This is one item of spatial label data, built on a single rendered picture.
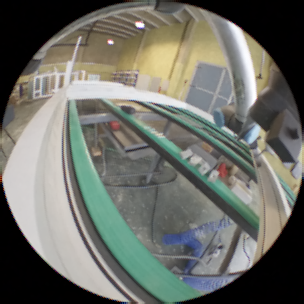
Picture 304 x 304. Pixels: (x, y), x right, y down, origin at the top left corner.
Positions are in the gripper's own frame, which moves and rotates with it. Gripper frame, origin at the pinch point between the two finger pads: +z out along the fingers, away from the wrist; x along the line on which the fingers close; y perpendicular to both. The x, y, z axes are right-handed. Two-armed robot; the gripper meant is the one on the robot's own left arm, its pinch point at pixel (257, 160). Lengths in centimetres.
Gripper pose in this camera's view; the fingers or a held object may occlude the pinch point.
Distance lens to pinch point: 67.4
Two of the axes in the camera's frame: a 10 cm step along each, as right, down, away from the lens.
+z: 3.6, 9.2, -1.3
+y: 5.7, -3.3, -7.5
